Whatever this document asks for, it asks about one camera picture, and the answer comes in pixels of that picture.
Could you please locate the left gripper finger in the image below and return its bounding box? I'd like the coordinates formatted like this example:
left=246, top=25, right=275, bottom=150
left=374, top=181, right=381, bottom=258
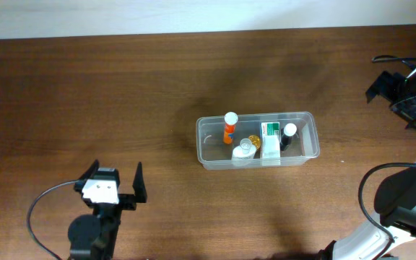
left=132, top=162, right=147, bottom=203
left=79, top=160, right=100, bottom=181

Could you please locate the white bottle clear cap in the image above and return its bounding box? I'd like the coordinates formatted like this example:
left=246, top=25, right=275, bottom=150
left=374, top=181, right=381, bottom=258
left=231, top=138, right=257, bottom=167

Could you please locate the orange tablet tube white cap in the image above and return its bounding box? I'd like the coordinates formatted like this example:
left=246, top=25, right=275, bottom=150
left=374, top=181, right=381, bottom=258
left=223, top=112, right=238, bottom=144

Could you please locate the small jar gold lid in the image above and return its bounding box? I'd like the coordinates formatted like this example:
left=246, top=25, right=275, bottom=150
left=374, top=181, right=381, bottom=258
left=248, top=135, right=261, bottom=150

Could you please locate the dark bottle white cap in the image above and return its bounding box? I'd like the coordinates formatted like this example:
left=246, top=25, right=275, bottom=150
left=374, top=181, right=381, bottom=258
left=280, top=123, right=298, bottom=151

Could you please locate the white medicine box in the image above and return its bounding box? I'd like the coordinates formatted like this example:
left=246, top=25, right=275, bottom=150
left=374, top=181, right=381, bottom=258
left=260, top=122, right=281, bottom=167

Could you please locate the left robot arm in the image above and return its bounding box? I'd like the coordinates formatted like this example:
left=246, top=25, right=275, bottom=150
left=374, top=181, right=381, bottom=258
left=68, top=160, right=147, bottom=260

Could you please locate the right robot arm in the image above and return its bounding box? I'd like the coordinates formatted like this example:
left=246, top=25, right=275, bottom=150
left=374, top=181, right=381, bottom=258
left=316, top=55, right=416, bottom=260

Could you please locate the clear plastic container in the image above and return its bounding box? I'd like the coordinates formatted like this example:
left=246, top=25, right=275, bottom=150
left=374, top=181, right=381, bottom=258
left=196, top=112, right=320, bottom=170

